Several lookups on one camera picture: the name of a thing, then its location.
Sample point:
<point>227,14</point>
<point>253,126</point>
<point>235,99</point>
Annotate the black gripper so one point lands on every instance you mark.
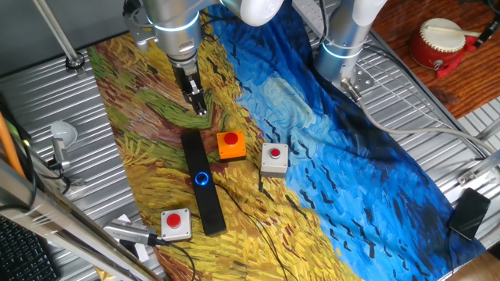
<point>183,74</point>

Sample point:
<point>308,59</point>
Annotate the blue-lit speaker knob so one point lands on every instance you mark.
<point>202,178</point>

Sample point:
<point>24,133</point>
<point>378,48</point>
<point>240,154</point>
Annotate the black speaker bar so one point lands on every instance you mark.
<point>203,207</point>

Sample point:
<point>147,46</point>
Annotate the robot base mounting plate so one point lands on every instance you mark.
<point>363,80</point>

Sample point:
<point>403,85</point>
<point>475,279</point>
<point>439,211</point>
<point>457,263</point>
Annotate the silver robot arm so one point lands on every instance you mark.
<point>176,19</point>

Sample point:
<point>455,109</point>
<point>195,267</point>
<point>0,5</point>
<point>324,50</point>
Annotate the orange box red button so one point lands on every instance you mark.
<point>234,153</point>

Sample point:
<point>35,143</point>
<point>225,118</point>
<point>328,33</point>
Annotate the grey box small button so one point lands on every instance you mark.
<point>273,166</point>

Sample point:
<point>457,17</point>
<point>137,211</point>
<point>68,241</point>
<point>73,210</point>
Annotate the grey box large red button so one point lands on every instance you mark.
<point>176,233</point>

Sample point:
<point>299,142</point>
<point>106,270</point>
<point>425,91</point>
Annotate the white desk lamp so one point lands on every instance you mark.
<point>64,132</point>

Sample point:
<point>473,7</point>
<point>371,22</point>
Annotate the metal pole with base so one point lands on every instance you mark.
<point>58,35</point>

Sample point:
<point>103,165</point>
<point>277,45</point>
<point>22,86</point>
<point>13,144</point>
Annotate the white paper card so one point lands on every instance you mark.
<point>141,251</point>

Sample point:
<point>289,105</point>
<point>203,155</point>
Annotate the painted wheatfield print cloth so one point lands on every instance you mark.
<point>351,175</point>

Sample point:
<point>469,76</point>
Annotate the orange tube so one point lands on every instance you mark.
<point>8,144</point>

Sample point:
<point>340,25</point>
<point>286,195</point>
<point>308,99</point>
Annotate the black keyboard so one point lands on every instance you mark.
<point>23,257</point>

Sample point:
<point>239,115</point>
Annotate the red toy drum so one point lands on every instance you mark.
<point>429,52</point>

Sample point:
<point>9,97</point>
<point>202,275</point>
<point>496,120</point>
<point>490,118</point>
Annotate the cream drumstick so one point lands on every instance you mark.
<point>449,30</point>

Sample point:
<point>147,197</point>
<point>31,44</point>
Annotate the black box device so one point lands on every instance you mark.
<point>468,214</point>

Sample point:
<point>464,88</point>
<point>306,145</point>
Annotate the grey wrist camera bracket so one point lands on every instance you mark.
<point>136,31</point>

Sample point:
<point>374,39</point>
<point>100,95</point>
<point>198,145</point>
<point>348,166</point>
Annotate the silver camera bar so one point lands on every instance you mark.
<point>129,232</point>

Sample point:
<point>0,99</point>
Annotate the metal frame bar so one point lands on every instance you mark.
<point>58,222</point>

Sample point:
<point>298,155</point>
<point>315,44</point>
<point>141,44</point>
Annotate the aluminium corner bracket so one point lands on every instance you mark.
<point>466,177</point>

